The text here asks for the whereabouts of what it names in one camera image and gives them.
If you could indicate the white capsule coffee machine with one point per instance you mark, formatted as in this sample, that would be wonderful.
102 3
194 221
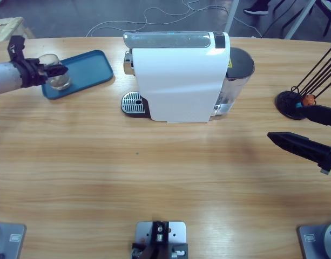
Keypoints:
178 81

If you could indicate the teal rectangular tray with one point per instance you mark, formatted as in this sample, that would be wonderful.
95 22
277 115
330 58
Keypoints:
87 70

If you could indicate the grey mount plate dark post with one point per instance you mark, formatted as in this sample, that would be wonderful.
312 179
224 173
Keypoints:
159 237

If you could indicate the orange coffee capsule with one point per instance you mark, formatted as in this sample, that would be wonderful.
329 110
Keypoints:
307 100

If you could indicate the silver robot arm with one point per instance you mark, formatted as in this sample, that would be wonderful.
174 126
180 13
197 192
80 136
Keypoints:
4 78

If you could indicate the blue coffee capsule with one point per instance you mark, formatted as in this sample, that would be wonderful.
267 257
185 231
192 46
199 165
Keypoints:
298 105

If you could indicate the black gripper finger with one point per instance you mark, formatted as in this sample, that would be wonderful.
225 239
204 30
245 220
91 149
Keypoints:
321 114
297 143
55 71

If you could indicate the light wooden crate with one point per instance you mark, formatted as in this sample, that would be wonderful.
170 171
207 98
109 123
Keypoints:
7 28

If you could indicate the black chair leg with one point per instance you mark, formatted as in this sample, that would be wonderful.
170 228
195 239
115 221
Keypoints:
330 21

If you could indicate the white slanted frame leg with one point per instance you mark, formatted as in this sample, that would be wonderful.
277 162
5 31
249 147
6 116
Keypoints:
300 20

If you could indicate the white upright post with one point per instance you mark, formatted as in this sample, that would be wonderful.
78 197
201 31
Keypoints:
231 16

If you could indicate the silver coffee machine lever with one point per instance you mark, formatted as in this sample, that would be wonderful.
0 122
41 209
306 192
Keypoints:
168 40

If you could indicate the black sneaker white sole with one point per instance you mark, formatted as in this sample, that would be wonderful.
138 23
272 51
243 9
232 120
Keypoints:
257 9

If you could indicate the dark coffee machine water tank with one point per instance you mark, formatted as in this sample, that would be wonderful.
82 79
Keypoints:
240 64

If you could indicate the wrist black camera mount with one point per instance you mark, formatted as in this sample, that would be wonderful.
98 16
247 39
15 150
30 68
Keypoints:
16 47

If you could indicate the arm grey base plate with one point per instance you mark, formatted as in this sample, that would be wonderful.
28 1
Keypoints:
8 240
316 240

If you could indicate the black capsule holder with rods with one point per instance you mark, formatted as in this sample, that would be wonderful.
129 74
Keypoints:
285 101

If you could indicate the clear glass cup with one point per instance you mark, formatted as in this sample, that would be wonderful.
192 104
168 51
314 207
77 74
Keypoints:
60 82

